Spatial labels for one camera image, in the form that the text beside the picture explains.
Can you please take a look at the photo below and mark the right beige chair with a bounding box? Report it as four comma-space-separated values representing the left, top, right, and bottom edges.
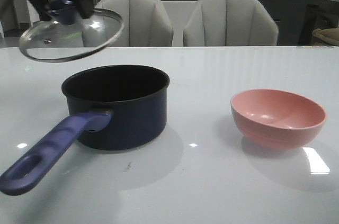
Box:
183, 0, 279, 47

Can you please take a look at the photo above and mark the grey counter cabinet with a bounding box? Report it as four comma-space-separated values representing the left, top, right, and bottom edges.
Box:
258, 0, 338, 46

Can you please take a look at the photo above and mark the olive cushion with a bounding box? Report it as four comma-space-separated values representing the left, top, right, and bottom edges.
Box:
312, 28, 339, 47

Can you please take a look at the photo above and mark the left beige chair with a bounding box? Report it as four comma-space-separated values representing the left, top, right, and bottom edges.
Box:
95, 0, 173, 47

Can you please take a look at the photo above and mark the glass lid blue knob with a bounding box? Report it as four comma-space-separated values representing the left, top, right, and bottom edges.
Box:
19, 0, 124, 63

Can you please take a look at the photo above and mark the pink bowl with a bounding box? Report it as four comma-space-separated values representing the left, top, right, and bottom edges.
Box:
230, 88, 327, 149

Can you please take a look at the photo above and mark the beige chair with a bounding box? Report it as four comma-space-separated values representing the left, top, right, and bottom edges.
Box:
95, 0, 173, 47
183, 0, 279, 47

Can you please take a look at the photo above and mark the dark blue saucepan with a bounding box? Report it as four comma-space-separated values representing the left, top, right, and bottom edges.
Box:
1, 65, 170, 196

